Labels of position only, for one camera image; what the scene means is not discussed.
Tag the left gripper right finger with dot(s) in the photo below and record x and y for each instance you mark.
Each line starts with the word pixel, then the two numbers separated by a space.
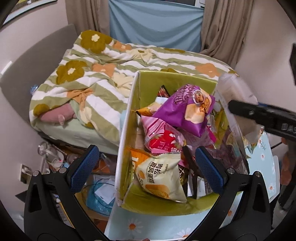
pixel 241 211

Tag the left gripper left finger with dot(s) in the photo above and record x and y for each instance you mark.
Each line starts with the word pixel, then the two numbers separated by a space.
pixel 52 211

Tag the purple chip bag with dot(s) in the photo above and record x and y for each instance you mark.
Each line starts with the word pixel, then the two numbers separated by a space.
pixel 187 109

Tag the clear potato chip bag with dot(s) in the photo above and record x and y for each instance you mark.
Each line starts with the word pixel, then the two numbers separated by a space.
pixel 246 132

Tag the person right hand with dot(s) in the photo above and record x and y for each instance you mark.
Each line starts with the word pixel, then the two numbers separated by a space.
pixel 288 162

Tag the light blue daisy tablecloth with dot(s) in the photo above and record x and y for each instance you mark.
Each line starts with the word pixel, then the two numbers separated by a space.
pixel 126 225

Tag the cream cake snack bag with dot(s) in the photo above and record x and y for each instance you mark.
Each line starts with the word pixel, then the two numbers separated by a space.
pixel 159 175

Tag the pink pillow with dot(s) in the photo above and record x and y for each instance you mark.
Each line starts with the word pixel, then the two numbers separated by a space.
pixel 59 115

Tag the floral striped green blanket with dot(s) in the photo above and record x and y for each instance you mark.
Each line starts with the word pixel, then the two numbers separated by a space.
pixel 96 79

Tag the pink red snack bag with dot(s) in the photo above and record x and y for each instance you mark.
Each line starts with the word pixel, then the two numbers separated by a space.
pixel 160 137

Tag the beige right curtain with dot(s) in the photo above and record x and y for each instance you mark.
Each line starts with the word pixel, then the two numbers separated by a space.
pixel 224 27

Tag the beige curtain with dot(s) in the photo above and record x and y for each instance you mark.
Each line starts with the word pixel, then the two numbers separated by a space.
pixel 89 15
pixel 224 27

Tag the green cardboard snack box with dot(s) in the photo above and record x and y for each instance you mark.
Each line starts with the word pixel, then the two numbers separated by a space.
pixel 149 91

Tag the grey padded headboard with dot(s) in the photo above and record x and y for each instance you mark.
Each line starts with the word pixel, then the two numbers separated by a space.
pixel 34 67

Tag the light blue window cloth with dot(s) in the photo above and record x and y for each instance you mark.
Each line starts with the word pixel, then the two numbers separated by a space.
pixel 159 23

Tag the beige left curtain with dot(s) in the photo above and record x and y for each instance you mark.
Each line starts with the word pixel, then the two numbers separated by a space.
pixel 89 15

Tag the framed houses picture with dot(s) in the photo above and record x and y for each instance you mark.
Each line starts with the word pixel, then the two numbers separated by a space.
pixel 22 7

